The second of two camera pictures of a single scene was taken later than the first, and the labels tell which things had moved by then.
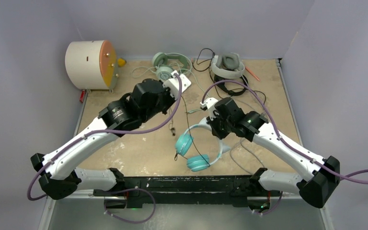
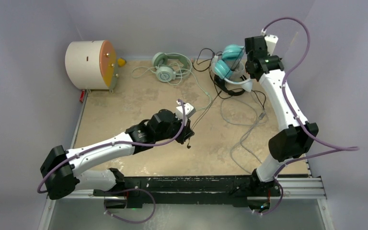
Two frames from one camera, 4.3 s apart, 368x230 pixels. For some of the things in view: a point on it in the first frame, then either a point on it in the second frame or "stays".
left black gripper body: x=166 y=99 -> x=177 y=124
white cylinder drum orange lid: x=92 y=65 stays
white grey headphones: x=227 y=65 stays
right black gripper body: x=221 y=128 -> x=247 y=67
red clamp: x=82 y=96 stays
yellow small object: x=121 y=62 stays
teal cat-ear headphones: x=184 y=142 -> x=222 y=68
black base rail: x=219 y=190 stays
